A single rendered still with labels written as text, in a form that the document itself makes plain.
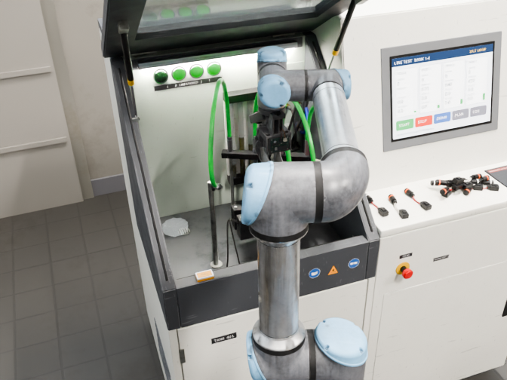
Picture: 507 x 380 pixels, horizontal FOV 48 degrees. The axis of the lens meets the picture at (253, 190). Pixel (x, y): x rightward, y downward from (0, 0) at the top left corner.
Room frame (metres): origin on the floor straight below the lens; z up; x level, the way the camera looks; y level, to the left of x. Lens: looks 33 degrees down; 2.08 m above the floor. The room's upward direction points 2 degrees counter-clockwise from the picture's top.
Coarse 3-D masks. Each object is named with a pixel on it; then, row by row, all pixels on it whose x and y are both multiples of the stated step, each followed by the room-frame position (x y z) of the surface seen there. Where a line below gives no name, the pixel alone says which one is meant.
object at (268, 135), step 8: (264, 112) 1.36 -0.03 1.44; (272, 112) 1.36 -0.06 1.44; (280, 112) 1.36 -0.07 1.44; (272, 120) 1.34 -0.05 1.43; (280, 120) 1.37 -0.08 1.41; (264, 128) 1.38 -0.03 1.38; (272, 128) 1.34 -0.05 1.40; (280, 128) 1.37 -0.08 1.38; (264, 136) 1.35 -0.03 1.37; (272, 136) 1.34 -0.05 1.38; (280, 136) 1.35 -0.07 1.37; (288, 136) 1.35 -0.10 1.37; (264, 144) 1.35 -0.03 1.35; (272, 144) 1.34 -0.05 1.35; (280, 144) 1.35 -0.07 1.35; (288, 144) 1.35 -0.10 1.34; (272, 152) 1.34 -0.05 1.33
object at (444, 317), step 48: (384, 0) 1.98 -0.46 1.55; (432, 0) 1.96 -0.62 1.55; (480, 0) 1.95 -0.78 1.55; (432, 144) 1.78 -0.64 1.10; (480, 144) 1.83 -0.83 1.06; (384, 240) 1.44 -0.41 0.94; (432, 240) 1.50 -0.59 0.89; (480, 240) 1.56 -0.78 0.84; (384, 288) 1.45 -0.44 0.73; (432, 288) 1.51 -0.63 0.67; (480, 288) 1.58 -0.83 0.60; (384, 336) 1.46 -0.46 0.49; (432, 336) 1.52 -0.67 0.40; (480, 336) 1.60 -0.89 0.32
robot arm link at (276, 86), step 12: (264, 72) 1.30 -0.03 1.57; (276, 72) 1.28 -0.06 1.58; (288, 72) 1.28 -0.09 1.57; (300, 72) 1.28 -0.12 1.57; (264, 84) 1.24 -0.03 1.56; (276, 84) 1.24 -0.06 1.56; (288, 84) 1.25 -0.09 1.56; (300, 84) 1.26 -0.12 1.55; (264, 96) 1.24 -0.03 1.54; (276, 96) 1.24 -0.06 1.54; (288, 96) 1.24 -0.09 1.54; (300, 96) 1.26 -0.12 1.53; (276, 108) 1.24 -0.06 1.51
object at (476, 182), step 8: (472, 176) 1.68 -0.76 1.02; (480, 176) 1.69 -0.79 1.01; (488, 176) 1.69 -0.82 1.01; (432, 184) 1.66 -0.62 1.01; (440, 184) 1.66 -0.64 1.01; (448, 184) 1.66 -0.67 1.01; (456, 184) 1.64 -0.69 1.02; (464, 184) 1.65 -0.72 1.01; (472, 184) 1.66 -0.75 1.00; (480, 184) 1.66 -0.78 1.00; (488, 184) 1.68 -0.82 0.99; (496, 184) 1.67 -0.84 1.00; (440, 192) 1.61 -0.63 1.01; (448, 192) 1.62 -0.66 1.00; (464, 192) 1.63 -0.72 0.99
